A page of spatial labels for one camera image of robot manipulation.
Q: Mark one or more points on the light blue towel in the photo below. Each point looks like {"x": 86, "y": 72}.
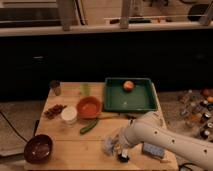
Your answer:
{"x": 111, "y": 146}

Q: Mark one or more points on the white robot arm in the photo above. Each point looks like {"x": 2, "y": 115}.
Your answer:
{"x": 149, "y": 128}

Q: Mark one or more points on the green plastic tray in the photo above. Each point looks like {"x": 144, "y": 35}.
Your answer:
{"x": 141, "y": 99}

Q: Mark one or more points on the orange fruit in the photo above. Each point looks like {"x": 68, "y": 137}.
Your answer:
{"x": 128, "y": 86}

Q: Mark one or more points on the orange bowl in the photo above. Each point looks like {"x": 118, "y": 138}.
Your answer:
{"x": 88, "y": 108}

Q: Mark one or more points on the green cucumber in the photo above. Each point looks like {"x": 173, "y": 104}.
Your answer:
{"x": 88, "y": 127}

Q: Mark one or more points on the white cup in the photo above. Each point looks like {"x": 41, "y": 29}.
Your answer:
{"x": 69, "y": 115}

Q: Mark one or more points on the metal cup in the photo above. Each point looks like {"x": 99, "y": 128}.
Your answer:
{"x": 56, "y": 87}

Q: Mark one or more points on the brown grape cluster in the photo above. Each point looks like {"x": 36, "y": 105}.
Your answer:
{"x": 54, "y": 111}

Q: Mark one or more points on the blue sponge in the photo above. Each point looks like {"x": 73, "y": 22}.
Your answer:
{"x": 153, "y": 150}

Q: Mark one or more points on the dark brown bowl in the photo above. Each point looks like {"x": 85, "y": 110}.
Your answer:
{"x": 38, "y": 149}

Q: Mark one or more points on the spice jar dark lid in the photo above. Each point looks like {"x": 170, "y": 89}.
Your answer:
{"x": 204, "y": 134}

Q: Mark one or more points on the knife with wooden handle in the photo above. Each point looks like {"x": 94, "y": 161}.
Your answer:
{"x": 115, "y": 116}

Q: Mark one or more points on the white handled dish brush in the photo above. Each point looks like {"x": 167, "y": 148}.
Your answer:
{"x": 123, "y": 156}

